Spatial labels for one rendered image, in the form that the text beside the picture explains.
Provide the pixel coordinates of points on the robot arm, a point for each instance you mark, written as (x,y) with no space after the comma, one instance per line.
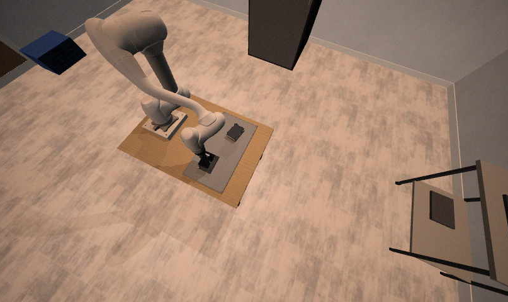
(144,31)

